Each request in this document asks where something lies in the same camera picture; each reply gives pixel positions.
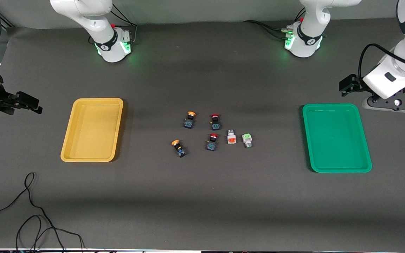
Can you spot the red cap push button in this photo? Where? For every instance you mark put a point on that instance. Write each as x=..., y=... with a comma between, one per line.
x=212, y=143
x=216, y=123

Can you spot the orange white push button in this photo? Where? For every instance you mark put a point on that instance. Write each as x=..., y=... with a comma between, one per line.
x=231, y=137

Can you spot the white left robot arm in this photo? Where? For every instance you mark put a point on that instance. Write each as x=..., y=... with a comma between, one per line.
x=306, y=45

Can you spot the aluminium frame rail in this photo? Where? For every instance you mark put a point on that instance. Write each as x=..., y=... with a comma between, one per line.
x=7, y=21

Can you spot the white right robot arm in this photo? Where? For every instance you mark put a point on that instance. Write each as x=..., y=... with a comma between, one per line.
x=107, y=45

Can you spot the dark grey table mat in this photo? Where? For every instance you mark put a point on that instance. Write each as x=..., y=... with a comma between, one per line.
x=202, y=203

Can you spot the green white push button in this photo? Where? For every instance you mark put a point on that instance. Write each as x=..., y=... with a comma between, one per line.
x=247, y=140

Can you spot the green plastic tray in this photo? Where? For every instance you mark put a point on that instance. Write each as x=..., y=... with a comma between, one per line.
x=336, y=140

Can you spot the yellow plastic tray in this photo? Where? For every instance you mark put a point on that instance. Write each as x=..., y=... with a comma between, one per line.
x=93, y=133

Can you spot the yellow cap push button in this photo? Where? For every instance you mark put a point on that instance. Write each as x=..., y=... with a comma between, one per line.
x=178, y=148
x=189, y=121

